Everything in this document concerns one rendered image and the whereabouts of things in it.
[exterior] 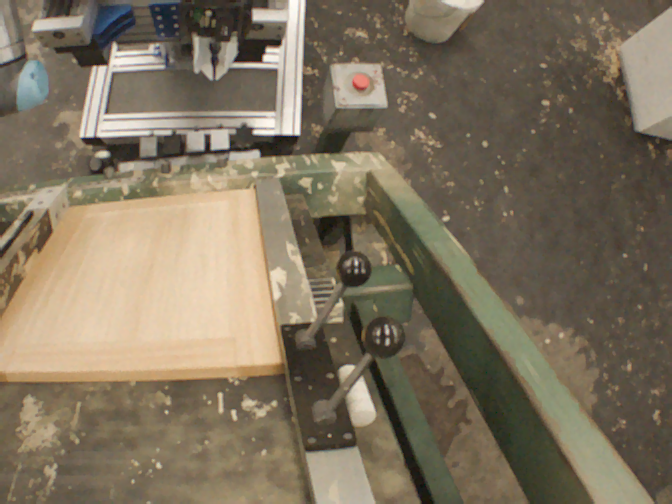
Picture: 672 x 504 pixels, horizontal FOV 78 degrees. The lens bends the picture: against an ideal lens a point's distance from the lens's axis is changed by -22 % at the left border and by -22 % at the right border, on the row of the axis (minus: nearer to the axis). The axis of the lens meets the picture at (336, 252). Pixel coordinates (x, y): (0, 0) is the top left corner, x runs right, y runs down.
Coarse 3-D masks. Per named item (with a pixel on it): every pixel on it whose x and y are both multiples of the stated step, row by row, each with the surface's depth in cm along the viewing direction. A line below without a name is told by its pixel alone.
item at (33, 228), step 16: (48, 192) 94; (64, 192) 97; (32, 208) 87; (48, 208) 88; (64, 208) 97; (16, 224) 80; (32, 224) 80; (48, 224) 87; (0, 240) 74; (16, 240) 75; (32, 240) 79; (0, 256) 71; (16, 256) 71; (0, 272) 65; (16, 272) 71; (0, 288) 64; (16, 288) 70; (0, 304) 64
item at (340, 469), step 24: (264, 192) 101; (264, 216) 91; (288, 216) 91; (264, 240) 83; (288, 240) 83; (288, 264) 76; (288, 288) 70; (288, 312) 65; (312, 312) 66; (288, 384) 56; (312, 456) 44; (336, 456) 44; (312, 480) 42; (336, 480) 42; (360, 480) 42
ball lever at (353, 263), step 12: (348, 252) 55; (360, 252) 55; (336, 264) 55; (348, 264) 53; (360, 264) 53; (348, 276) 53; (360, 276) 53; (336, 288) 56; (336, 300) 56; (324, 312) 56; (312, 324) 57; (300, 336) 58; (312, 336) 58; (300, 348) 57; (312, 348) 57
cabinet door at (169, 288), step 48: (240, 192) 107; (48, 240) 86; (96, 240) 87; (144, 240) 87; (192, 240) 88; (240, 240) 87; (48, 288) 72; (96, 288) 73; (144, 288) 73; (192, 288) 74; (240, 288) 74; (0, 336) 59; (48, 336) 61; (96, 336) 62; (144, 336) 63; (192, 336) 64; (240, 336) 64
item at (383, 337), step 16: (384, 320) 44; (368, 336) 43; (384, 336) 43; (400, 336) 43; (368, 352) 44; (384, 352) 43; (352, 384) 46; (320, 400) 48; (336, 400) 47; (320, 416) 47
